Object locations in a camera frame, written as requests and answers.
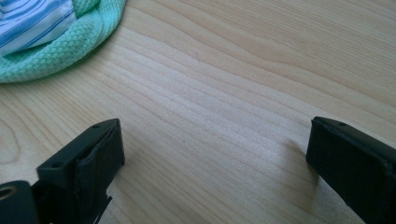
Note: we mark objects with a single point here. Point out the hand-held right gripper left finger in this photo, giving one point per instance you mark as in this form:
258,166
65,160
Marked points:
90,165

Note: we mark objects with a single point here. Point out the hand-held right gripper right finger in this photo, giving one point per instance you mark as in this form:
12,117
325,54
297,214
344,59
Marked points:
351,165

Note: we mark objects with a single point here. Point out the mint green knitted cloth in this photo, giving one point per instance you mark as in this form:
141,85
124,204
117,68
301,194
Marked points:
65,43

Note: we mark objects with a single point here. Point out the blue white striped cloth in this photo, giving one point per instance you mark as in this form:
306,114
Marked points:
31,21

